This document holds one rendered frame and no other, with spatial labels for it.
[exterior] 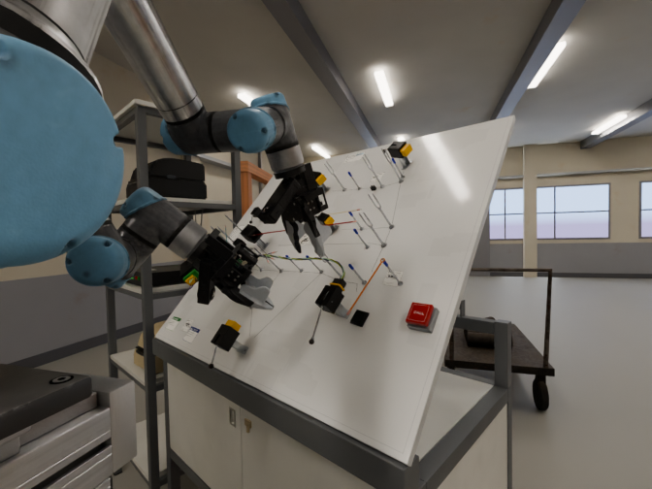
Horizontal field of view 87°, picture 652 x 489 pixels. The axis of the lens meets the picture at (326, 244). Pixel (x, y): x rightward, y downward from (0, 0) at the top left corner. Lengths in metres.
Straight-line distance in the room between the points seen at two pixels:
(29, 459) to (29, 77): 0.31
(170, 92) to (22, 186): 0.46
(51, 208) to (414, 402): 0.66
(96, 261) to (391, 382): 0.58
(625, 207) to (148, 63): 11.20
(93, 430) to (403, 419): 0.52
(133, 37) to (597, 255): 11.00
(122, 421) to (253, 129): 0.45
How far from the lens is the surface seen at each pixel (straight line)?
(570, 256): 11.00
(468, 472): 1.04
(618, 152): 11.50
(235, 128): 0.64
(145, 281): 1.63
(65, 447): 0.45
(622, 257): 11.40
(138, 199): 0.73
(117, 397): 0.47
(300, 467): 1.02
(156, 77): 0.65
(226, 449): 1.33
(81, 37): 0.32
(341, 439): 0.80
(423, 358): 0.78
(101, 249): 0.59
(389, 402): 0.78
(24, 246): 0.24
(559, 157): 11.06
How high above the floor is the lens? 1.28
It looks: 2 degrees down
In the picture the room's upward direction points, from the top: 1 degrees counter-clockwise
